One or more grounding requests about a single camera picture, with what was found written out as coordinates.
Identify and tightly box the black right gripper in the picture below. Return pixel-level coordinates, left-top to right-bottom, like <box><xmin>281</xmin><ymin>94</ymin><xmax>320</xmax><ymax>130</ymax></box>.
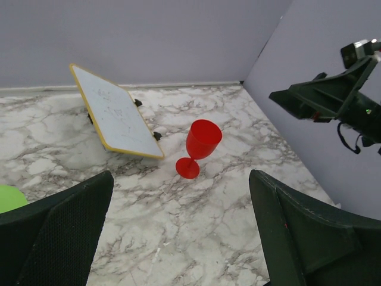
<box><xmin>269</xmin><ymin>55</ymin><xmax>380</xmax><ymax>154</ymax></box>

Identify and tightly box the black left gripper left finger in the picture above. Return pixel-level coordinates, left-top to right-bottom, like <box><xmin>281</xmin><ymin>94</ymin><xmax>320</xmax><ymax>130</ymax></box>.
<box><xmin>1</xmin><ymin>170</ymin><xmax>114</xmax><ymax>285</ymax></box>

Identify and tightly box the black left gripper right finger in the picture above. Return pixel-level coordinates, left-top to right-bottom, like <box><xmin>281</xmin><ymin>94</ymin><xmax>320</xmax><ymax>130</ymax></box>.
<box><xmin>249</xmin><ymin>170</ymin><xmax>380</xmax><ymax>285</ymax></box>

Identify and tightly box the red wine glass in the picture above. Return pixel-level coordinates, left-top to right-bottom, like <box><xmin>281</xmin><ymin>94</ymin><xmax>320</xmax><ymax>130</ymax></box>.
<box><xmin>176</xmin><ymin>119</ymin><xmax>223</xmax><ymax>179</ymax></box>

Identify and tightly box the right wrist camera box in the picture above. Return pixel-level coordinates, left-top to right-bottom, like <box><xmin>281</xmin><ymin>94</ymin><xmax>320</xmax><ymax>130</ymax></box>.
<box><xmin>341</xmin><ymin>39</ymin><xmax>380</xmax><ymax>69</ymax></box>

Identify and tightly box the small whiteboard yellow frame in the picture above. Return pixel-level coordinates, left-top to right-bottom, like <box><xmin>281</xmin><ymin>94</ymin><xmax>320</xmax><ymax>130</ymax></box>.
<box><xmin>70</xmin><ymin>64</ymin><xmax>165</xmax><ymax>159</ymax></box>

